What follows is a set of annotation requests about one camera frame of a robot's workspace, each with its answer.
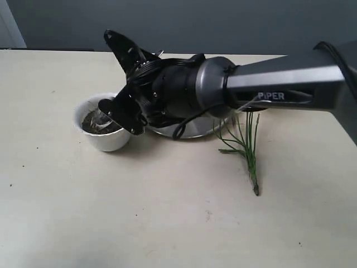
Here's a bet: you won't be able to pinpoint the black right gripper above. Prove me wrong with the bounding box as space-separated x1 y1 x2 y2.
98 30 201 136

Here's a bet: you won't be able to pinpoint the silver metal spork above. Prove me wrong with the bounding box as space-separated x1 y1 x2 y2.
90 108 120 131

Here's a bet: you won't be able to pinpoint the green plant stems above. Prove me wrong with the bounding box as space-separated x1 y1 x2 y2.
213 112 260 196

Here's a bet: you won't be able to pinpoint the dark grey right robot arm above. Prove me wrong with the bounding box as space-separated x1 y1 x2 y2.
98 30 356 140

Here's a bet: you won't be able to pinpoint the dark potting soil with fibers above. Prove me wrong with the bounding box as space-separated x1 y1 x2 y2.
81 109 122 135

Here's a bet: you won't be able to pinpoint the white scalloped flower pot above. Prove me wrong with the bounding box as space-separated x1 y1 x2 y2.
73 92 131 152

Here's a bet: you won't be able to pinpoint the round stainless steel plate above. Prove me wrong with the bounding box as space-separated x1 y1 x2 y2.
145 109 233 140

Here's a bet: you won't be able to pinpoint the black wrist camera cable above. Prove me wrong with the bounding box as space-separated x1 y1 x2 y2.
171 110 213 140

